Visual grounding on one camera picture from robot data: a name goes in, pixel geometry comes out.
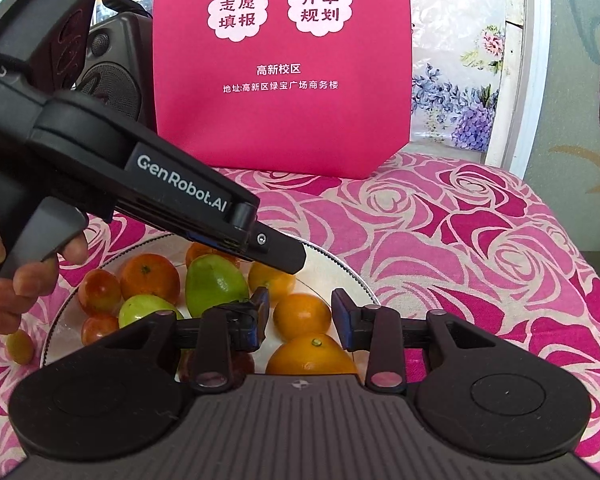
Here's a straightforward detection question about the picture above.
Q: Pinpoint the floral wall sheet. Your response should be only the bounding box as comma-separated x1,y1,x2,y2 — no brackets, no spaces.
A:
407,0,511,153

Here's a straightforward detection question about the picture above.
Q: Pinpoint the large oval orange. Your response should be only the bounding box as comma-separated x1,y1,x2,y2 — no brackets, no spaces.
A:
265,334,360,376

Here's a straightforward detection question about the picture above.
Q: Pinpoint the small mandarin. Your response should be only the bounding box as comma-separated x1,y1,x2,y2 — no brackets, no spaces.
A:
186,242,241,271

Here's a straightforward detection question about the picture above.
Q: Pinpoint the dark red plum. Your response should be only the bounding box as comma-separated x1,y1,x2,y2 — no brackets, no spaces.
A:
230,352,256,376

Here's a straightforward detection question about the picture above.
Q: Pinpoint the cartoon bear door panel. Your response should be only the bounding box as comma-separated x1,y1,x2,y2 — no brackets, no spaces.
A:
522,0,600,261

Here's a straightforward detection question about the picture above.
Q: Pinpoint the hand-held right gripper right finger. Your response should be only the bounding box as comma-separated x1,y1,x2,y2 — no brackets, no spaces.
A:
331,288,503,394

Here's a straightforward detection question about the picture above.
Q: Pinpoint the green plum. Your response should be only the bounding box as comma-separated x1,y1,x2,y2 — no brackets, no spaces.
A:
185,254,251,318
118,294,185,328

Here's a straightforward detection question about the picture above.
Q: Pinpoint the small red-green plum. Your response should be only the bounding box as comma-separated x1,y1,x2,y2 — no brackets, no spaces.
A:
81,314,121,346

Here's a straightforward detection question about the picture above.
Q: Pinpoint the pink tote bag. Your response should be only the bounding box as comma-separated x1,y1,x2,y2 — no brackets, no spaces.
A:
152,0,413,180

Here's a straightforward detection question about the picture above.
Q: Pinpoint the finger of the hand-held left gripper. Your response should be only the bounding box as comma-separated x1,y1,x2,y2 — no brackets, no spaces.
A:
244,219,309,276
184,231,254,264

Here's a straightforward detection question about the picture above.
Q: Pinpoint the mandarin with green stem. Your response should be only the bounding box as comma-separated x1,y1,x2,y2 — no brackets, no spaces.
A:
119,254,182,306

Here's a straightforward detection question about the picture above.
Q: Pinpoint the small yellow-orange citrus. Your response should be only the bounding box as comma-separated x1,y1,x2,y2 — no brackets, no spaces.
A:
248,261,297,307

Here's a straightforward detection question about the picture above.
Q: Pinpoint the person's left hand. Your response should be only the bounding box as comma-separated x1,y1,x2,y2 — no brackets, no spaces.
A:
0,185,89,337

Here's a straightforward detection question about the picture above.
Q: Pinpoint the small yellow-green plum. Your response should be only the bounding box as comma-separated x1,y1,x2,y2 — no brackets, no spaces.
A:
6,330,35,366

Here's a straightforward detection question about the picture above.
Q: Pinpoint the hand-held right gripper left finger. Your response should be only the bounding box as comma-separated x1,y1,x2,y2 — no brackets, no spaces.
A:
92,287,271,395

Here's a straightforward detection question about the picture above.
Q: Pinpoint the black speaker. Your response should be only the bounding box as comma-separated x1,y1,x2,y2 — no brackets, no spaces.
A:
75,0,156,131

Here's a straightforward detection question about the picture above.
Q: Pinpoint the pink rose-print tablecloth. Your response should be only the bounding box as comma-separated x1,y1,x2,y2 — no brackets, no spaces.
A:
0,152,600,441

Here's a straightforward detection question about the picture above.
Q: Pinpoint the white door frame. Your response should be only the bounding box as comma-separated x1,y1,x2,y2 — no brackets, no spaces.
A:
482,0,553,168

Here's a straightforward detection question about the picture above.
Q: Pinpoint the white plate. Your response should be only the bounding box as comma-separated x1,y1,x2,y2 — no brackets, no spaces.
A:
40,232,381,376

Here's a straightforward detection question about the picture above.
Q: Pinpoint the small round orange citrus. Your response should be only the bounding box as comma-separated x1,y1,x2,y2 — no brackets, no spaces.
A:
273,294,332,340

